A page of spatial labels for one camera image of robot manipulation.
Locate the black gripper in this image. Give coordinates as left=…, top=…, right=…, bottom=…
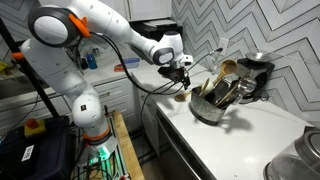
left=157, top=65, right=192, bottom=91

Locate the wooden spatula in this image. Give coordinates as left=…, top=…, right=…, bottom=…
left=174, top=91, right=192, bottom=103

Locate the silver metal utensil holder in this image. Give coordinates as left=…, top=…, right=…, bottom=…
left=189, top=85, right=236, bottom=127

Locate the pale wooden spoon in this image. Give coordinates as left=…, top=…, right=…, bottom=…
left=199, top=78, right=215, bottom=98

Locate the clear pump bottle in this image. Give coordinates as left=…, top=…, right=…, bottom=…
left=209, top=47, right=224, bottom=75

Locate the black slotted utensil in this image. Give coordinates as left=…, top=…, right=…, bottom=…
left=213, top=79, right=233, bottom=104

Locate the large brown wooden spoon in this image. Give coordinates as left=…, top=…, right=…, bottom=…
left=212, top=59, right=238, bottom=88

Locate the plastic container with blue lid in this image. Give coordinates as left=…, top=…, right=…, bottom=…
left=122, top=57, right=141, bottom=70

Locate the silver metal ladle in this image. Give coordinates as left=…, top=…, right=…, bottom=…
left=233, top=77, right=258, bottom=105

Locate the black countertop oven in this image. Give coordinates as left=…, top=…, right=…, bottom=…
left=129, top=19, right=184, bottom=61

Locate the small orange object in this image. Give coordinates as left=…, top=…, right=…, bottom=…
left=113, top=63, right=127, bottom=73

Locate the grey counter base cabinet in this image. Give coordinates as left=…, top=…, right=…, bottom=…
left=139, top=89, right=214, bottom=180

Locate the white drawer cabinet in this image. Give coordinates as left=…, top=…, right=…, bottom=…
left=0, top=75, right=142, bottom=135

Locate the black kitchen appliance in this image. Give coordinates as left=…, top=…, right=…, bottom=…
left=234, top=57, right=276, bottom=104

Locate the silver metal dish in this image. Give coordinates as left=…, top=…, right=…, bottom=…
left=245, top=52, right=273, bottom=64

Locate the white upper cabinet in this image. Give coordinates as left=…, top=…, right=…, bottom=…
left=123, top=0, right=173, bottom=22

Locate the wooden board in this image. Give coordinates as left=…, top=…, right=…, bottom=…
left=111, top=110, right=146, bottom=180

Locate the blue bottle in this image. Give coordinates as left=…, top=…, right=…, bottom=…
left=85, top=53, right=98, bottom=70

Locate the glass jar with metal rim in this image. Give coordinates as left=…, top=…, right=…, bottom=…
left=263, top=125, right=320, bottom=180

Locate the black metal pole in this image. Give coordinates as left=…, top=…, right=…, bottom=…
left=0, top=18, right=60, bottom=118

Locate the red emergency stop button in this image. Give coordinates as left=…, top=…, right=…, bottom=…
left=23, top=117, right=47, bottom=138

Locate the black equipment case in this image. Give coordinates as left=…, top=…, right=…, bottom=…
left=0, top=115, right=73, bottom=180

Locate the long wooden utensil handle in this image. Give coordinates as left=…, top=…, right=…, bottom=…
left=215, top=71, right=250, bottom=108

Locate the white wall outlet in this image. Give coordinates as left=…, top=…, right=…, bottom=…
left=218, top=37, right=230, bottom=56

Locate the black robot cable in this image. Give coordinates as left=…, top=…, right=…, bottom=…
left=74, top=31, right=188, bottom=161

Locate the metal robot mount frame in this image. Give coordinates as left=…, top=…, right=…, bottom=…
left=71, top=109, right=132, bottom=180

